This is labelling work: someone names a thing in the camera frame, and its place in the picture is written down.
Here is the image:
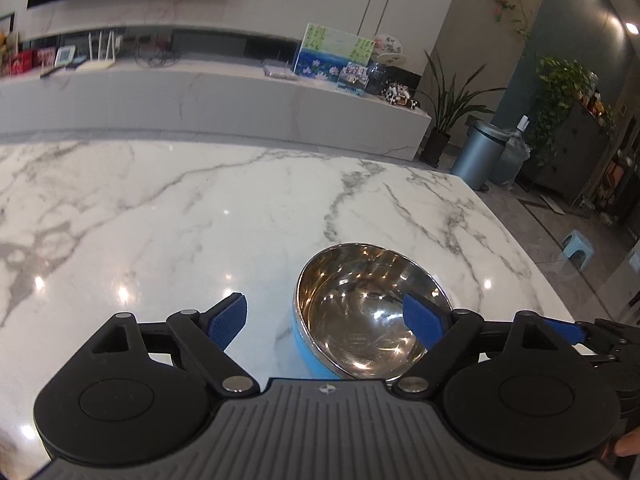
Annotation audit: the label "stainless steel bowl blue outside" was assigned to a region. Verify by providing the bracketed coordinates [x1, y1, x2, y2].
[293, 243, 451, 382]

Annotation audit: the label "white wifi router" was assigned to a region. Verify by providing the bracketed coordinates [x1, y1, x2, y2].
[76, 30, 122, 72]

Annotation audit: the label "blue lotus painting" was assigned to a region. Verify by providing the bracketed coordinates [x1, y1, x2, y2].
[293, 23, 374, 82]

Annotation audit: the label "colourful photo card stand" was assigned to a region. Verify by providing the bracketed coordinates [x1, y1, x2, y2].
[337, 62, 369, 96]

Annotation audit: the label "marble tv cabinet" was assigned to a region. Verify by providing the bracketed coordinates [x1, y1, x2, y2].
[1, 60, 431, 160]

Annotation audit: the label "person's hand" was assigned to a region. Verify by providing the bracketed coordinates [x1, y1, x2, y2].
[601, 427, 640, 460]

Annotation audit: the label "small blue plastic stool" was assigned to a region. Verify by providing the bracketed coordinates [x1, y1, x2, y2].
[561, 230, 594, 271]

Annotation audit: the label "black white toy figures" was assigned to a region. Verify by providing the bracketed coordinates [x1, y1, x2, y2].
[380, 81, 420, 110]

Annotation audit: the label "dark grey side cabinet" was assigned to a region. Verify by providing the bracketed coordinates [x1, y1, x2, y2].
[516, 104, 614, 204]

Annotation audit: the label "small white display clock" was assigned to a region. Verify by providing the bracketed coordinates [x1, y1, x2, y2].
[54, 46, 76, 67]

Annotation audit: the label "round decorative fan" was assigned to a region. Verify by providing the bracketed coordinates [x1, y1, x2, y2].
[371, 34, 406, 66]

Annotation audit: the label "potted green leafy plant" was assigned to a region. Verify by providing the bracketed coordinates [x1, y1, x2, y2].
[420, 52, 506, 168]

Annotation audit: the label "grey pedal trash bin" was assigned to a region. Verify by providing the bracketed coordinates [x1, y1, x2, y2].
[450, 119, 511, 191]

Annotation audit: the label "climbing green vine plant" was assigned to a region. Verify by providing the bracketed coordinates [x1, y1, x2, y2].
[527, 55, 614, 167]

